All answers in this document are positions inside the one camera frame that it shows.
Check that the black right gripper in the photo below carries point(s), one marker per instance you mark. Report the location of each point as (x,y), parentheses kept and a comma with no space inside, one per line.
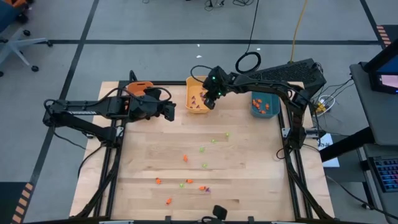
(217,82)

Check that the office chair base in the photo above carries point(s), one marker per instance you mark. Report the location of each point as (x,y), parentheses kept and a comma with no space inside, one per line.
(6,17)

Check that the black desk beam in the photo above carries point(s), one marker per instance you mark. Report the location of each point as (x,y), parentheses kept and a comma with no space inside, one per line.
(345,144)

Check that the white paper sheet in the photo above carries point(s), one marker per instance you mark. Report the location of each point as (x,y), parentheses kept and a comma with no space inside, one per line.
(331,161)

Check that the yellow plastic bin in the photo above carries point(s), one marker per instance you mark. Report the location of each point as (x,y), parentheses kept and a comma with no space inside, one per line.
(191,87)

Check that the grey desk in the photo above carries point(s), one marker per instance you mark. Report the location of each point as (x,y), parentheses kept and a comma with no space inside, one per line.
(373,118)

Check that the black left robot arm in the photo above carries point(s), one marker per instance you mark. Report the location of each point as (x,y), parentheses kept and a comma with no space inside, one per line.
(87,110)

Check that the black monitor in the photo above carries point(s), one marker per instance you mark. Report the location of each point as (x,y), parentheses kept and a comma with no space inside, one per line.
(373,74)

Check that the backlit keyboard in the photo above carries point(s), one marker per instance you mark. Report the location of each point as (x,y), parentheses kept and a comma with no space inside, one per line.
(387,172)

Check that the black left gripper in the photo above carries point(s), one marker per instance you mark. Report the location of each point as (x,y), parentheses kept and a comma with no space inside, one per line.
(149,107)

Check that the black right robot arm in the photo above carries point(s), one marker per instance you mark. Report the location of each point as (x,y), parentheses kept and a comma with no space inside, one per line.
(264,84)

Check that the black camera bracket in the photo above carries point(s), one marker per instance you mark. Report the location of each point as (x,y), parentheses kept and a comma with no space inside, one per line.
(132,76)

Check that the grey keyboard shelf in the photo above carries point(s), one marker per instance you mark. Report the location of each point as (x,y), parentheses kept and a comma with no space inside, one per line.
(382,200)

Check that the teal plastic bin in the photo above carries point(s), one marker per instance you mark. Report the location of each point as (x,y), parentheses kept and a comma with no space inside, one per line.
(275,99)

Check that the orange plastic bin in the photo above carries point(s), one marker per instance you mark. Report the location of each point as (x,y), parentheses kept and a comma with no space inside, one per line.
(140,85)

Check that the black table edge clamp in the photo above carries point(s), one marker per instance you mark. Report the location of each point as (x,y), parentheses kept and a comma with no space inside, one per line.
(168,219)
(251,219)

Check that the black computer case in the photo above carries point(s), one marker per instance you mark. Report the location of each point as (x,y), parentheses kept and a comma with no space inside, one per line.
(298,71)

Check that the orange office chair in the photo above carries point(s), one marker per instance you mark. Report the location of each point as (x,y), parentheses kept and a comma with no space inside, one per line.
(18,2)

